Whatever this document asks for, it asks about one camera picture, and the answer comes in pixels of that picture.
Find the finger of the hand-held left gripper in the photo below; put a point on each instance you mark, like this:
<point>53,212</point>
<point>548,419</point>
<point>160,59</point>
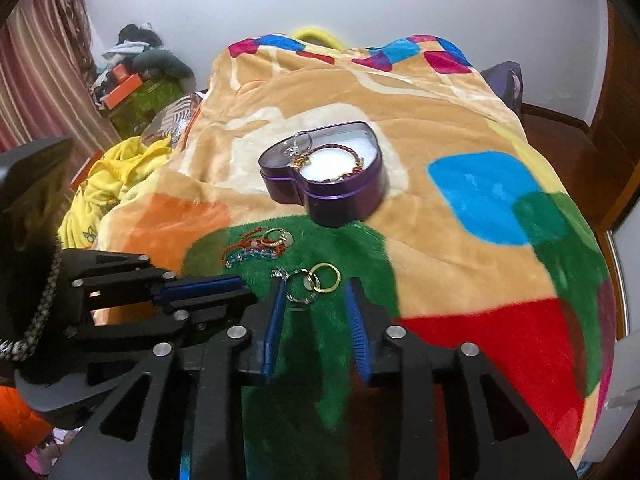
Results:
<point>220,310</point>
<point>200,287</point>

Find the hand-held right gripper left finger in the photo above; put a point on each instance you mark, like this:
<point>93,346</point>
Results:
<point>271,327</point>

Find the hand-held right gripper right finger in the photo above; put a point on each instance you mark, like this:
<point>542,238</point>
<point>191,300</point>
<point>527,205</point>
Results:
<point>358,330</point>

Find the purple heart-shaped tin box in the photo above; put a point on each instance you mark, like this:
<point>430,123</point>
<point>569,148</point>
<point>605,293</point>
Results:
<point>345,202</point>

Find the person's left forearm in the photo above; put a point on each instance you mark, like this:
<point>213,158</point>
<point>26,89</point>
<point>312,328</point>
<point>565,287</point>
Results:
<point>20,290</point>

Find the gold bangle with beads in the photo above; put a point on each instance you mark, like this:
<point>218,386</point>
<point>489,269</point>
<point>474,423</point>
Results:
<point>280,242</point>

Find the yellow cloth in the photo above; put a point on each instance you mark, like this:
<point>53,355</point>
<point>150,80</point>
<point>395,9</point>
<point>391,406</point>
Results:
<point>120,175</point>

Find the striped pink curtain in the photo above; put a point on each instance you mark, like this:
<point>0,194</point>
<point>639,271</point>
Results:
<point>35,70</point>

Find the orange box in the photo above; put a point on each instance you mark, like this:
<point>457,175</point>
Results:
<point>122,91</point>

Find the green patterned box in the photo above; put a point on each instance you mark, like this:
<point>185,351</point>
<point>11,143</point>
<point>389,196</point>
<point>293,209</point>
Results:
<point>150,102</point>

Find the patterned striped cloth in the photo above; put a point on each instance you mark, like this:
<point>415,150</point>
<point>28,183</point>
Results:
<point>175,115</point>

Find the pile of clothes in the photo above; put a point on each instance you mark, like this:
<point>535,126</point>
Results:
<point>150,52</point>

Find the orange cloth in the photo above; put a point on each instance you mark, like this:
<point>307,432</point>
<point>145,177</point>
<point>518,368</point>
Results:
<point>20,410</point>

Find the colourful patchwork fleece blanket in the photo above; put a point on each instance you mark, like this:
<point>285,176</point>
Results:
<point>465,125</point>

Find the white furniture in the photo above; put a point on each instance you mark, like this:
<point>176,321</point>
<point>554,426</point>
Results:
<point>627,320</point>

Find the yellow pillow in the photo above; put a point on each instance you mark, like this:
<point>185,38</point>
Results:
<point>317,36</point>

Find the dark purple bag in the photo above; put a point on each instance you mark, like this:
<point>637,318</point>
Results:
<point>505,85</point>

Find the wooden door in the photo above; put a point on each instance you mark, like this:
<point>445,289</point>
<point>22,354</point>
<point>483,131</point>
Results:
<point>620,125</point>

